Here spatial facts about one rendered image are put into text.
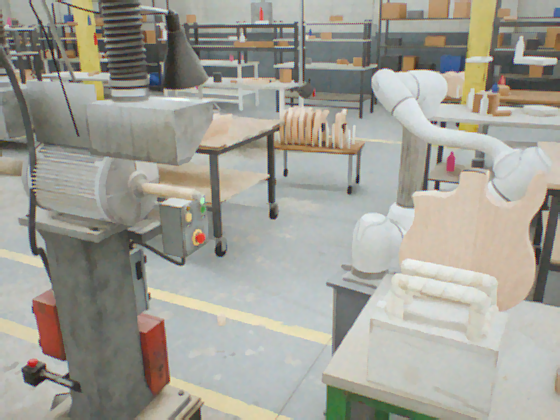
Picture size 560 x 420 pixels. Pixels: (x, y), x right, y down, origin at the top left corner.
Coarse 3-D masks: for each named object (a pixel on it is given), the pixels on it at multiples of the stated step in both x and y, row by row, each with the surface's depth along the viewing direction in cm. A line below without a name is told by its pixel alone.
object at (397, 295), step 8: (392, 288) 113; (400, 288) 112; (392, 296) 113; (400, 296) 113; (392, 304) 114; (400, 304) 113; (392, 312) 114; (400, 312) 114; (392, 320) 115; (400, 320) 115
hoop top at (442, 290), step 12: (396, 276) 112; (408, 276) 111; (408, 288) 111; (420, 288) 109; (432, 288) 108; (444, 288) 107; (456, 288) 107; (468, 288) 106; (456, 300) 107; (468, 300) 105; (480, 300) 104
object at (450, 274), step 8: (408, 264) 118; (416, 264) 118; (424, 264) 117; (432, 264) 117; (416, 272) 118; (424, 272) 117; (432, 272) 116; (440, 272) 115; (448, 272) 114; (456, 272) 114; (464, 272) 113; (472, 272) 113; (448, 280) 115; (456, 280) 114; (464, 280) 113; (472, 280) 112; (480, 280) 111; (488, 280) 111
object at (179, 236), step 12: (168, 204) 184; (180, 204) 184; (192, 204) 187; (204, 204) 194; (168, 216) 185; (180, 216) 183; (192, 216) 188; (204, 216) 195; (168, 228) 187; (180, 228) 185; (192, 228) 189; (204, 228) 197; (132, 240) 193; (168, 240) 189; (180, 240) 186; (192, 240) 191; (204, 240) 198; (156, 252) 194; (168, 252) 191; (180, 252) 188; (192, 252) 192; (180, 264) 195
